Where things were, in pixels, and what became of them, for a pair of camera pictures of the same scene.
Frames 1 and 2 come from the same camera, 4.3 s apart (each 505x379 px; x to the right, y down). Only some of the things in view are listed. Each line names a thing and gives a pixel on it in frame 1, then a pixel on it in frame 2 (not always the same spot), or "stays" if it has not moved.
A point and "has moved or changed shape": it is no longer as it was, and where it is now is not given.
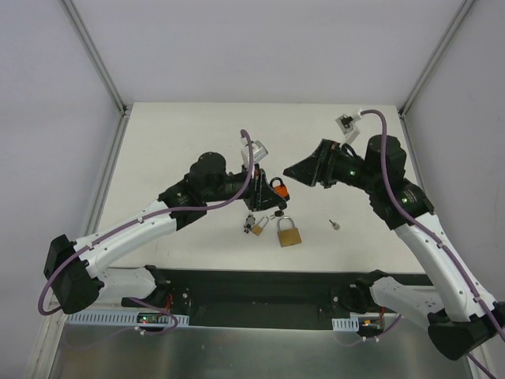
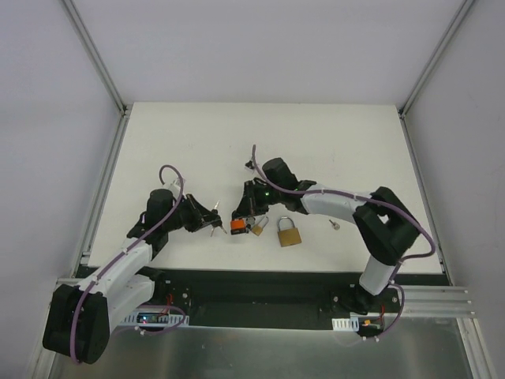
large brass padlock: [287, 237] stays
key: [334, 224] stays
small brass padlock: [257, 229] stays
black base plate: [256, 299] stays
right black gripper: [326, 163] to [248, 200]
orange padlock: [281, 189] has moved or changed shape
